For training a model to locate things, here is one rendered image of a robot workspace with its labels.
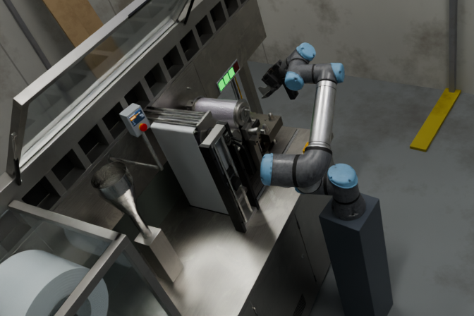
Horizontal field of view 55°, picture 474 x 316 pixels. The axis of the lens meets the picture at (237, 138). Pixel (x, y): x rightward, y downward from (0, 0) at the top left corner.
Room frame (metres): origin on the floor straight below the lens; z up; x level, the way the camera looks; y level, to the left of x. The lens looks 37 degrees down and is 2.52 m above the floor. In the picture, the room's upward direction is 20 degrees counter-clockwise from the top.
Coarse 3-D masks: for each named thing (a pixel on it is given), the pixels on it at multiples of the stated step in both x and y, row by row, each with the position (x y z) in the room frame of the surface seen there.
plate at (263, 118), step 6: (252, 114) 2.11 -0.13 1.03; (258, 114) 2.08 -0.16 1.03; (264, 114) 2.07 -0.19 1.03; (264, 120) 2.02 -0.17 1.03; (276, 120) 1.98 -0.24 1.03; (270, 126) 1.94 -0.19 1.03; (276, 126) 1.95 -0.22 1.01; (270, 132) 1.90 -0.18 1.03; (276, 132) 1.94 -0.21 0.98; (264, 138) 1.90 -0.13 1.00; (270, 138) 1.89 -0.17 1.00
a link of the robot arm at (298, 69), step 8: (296, 64) 1.51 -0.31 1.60; (304, 64) 1.51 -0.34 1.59; (312, 64) 1.47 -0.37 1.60; (288, 72) 1.49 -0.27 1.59; (296, 72) 1.47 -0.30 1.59; (304, 72) 1.46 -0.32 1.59; (288, 80) 1.46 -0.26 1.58; (296, 80) 1.44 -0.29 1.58; (304, 80) 1.45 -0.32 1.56; (288, 88) 1.47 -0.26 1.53; (296, 88) 1.45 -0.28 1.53
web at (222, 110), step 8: (200, 104) 1.95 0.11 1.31; (208, 104) 1.92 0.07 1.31; (216, 104) 1.90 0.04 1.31; (224, 104) 1.87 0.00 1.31; (232, 104) 1.84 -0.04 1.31; (216, 112) 1.87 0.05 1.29; (224, 112) 1.84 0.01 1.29; (232, 112) 1.81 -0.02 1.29; (216, 120) 1.70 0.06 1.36; (224, 120) 1.83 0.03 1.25; (232, 120) 1.80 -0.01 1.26; (200, 136) 1.60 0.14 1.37
